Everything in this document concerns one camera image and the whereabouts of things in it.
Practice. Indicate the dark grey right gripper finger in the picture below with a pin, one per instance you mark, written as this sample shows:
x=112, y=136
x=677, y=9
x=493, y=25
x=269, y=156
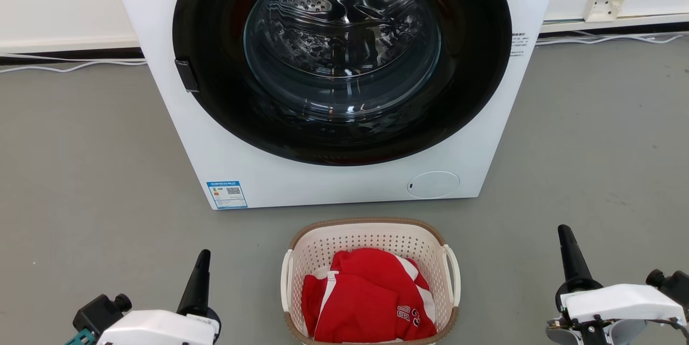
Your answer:
x=573, y=259

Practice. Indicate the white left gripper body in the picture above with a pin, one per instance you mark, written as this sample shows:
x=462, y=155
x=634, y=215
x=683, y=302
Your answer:
x=156, y=329

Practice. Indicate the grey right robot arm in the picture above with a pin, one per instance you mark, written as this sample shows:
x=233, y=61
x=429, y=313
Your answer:
x=627, y=335

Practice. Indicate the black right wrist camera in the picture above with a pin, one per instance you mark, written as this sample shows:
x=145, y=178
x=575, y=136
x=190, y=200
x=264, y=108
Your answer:
x=673, y=283

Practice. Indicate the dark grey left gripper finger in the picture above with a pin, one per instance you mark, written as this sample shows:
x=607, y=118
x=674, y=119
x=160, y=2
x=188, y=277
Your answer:
x=196, y=286

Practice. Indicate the round black glass washer door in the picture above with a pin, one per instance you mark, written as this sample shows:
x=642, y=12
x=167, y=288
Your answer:
x=473, y=76

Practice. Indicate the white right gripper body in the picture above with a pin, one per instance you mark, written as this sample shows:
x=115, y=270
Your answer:
x=624, y=302

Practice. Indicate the cream perforated laundry basket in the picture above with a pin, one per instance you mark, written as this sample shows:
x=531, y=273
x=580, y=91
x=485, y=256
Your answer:
x=371, y=234

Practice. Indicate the small black text sticker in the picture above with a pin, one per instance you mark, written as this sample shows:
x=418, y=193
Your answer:
x=519, y=44

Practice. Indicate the blue energy label sticker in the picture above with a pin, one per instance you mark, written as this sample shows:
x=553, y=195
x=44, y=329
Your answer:
x=227, y=194

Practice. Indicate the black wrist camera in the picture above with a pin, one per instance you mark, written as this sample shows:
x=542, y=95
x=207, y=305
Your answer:
x=673, y=283
x=99, y=314

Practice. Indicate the red white sports garment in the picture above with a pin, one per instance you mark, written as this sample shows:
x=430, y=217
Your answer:
x=360, y=302

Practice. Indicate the white front-load washing machine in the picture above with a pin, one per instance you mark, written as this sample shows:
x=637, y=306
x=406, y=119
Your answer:
x=204, y=162

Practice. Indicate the steel washer drum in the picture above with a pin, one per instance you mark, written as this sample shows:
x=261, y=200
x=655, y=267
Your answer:
x=339, y=33

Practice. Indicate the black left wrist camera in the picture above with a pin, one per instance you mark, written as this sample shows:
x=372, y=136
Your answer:
x=99, y=314

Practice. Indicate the round white filter cover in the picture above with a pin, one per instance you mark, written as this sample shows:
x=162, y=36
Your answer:
x=433, y=184

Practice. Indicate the white wall socket box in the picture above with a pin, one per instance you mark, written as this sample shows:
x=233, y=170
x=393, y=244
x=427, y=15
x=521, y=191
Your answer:
x=605, y=5

